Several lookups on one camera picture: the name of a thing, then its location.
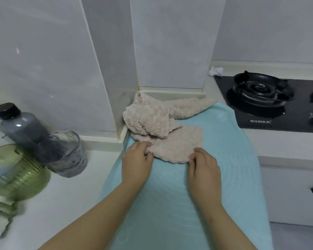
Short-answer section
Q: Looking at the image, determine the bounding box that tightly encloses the person's left hand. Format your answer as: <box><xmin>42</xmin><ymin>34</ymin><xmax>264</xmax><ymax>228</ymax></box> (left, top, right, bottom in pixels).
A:
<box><xmin>121</xmin><ymin>141</ymin><xmax>154</xmax><ymax>191</ymax></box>

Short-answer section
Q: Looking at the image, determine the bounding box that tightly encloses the person's right hand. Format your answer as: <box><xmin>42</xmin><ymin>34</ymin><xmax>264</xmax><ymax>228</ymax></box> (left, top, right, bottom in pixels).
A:
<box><xmin>187</xmin><ymin>147</ymin><xmax>223</xmax><ymax>206</ymax></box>

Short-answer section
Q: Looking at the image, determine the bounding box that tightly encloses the beige fluffy towel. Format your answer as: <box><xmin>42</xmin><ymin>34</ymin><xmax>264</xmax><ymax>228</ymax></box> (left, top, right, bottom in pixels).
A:
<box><xmin>123</xmin><ymin>91</ymin><xmax>218</xmax><ymax>164</ymax></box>

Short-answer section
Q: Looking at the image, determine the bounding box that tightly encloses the person's right forearm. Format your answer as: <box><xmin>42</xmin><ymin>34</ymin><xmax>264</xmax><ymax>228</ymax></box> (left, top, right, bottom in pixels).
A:
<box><xmin>192</xmin><ymin>202</ymin><xmax>259</xmax><ymax>250</ymax></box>

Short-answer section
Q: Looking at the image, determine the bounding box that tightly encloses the person's left forearm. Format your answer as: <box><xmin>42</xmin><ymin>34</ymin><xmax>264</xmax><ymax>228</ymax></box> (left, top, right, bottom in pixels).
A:
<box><xmin>38</xmin><ymin>182</ymin><xmax>144</xmax><ymax>250</ymax></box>

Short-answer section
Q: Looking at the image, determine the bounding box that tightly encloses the light blue silicone mat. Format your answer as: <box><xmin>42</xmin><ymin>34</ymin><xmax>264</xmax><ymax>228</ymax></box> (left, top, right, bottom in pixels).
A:
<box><xmin>99</xmin><ymin>102</ymin><xmax>274</xmax><ymax>250</ymax></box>

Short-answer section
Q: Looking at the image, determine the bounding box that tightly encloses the clear grey measuring cup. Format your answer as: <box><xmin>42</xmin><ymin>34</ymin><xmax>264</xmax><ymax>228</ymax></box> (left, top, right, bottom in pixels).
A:
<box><xmin>37</xmin><ymin>131</ymin><xmax>88</xmax><ymax>178</ymax></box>

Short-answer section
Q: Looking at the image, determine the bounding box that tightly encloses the crumpled white tissue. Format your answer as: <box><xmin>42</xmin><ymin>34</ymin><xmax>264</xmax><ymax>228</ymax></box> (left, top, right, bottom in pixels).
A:
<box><xmin>208</xmin><ymin>66</ymin><xmax>224</xmax><ymax>77</ymax></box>

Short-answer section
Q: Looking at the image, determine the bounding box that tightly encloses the black gas stove top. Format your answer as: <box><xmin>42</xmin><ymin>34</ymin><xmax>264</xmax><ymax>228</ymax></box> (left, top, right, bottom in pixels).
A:
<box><xmin>214</xmin><ymin>75</ymin><xmax>313</xmax><ymax>134</ymax></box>

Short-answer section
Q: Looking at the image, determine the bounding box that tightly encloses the black burner grate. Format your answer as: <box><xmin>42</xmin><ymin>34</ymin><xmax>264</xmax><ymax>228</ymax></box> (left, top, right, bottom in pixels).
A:
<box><xmin>232</xmin><ymin>71</ymin><xmax>296</xmax><ymax>107</ymax></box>

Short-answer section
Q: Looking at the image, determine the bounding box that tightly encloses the white cabinet door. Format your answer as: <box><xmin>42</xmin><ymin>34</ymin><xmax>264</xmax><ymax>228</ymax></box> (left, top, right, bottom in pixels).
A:
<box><xmin>259</xmin><ymin>164</ymin><xmax>313</xmax><ymax>228</ymax></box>

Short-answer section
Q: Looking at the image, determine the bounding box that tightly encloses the grey plastic bottle black cap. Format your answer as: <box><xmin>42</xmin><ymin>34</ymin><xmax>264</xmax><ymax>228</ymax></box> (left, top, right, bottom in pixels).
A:
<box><xmin>0</xmin><ymin>102</ymin><xmax>66</xmax><ymax>163</ymax></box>

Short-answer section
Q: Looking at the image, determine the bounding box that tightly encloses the green glass jar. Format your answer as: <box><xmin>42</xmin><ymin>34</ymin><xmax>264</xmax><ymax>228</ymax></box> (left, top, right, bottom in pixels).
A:
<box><xmin>0</xmin><ymin>144</ymin><xmax>51</xmax><ymax>241</ymax></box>

